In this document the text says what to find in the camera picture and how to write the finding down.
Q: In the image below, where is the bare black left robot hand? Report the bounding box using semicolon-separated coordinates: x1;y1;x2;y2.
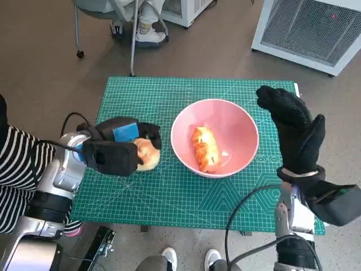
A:
93;116;162;151

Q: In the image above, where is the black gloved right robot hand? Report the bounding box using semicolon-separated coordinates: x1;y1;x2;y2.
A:
256;85;326;177

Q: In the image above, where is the round toy bread bun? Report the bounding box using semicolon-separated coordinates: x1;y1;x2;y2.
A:
132;137;161;172

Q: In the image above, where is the pink bowl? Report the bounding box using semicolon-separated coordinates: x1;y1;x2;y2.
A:
170;98;260;178

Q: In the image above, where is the long toy bread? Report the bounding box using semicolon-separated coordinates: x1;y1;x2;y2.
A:
192;126;221;173

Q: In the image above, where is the green cutting mat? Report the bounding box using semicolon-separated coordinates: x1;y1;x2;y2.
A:
70;76;327;235

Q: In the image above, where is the silver metal pole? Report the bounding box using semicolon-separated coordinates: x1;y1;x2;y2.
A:
129;0;141;77

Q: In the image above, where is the person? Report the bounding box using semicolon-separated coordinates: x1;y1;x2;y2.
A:
0;94;84;237
109;0;170;45

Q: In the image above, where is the large white mesh cabinet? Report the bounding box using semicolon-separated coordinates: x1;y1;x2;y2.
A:
250;0;361;77

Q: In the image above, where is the black metal clamp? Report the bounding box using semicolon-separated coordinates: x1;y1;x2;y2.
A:
77;225;117;271

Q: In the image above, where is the grey office chair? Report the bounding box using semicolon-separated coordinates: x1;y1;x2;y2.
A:
72;0;170;59

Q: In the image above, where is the small white mesh cabinet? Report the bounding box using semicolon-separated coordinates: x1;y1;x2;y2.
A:
160;0;218;29

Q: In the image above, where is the white shoe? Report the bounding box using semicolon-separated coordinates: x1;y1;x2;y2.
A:
161;247;178;271
204;248;222;271

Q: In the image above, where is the grey leg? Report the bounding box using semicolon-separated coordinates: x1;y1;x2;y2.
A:
135;255;170;271
210;259;236;271

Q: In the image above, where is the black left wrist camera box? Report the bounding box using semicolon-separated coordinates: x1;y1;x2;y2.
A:
82;140;144;177

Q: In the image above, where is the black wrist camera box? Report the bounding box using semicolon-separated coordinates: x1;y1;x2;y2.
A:
300;180;361;226
82;140;144;177

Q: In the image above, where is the black cable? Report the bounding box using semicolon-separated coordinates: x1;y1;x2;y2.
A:
29;139;85;184
224;185;324;271
60;112;93;138

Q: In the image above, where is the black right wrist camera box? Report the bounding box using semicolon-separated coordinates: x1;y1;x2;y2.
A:
300;180;361;226

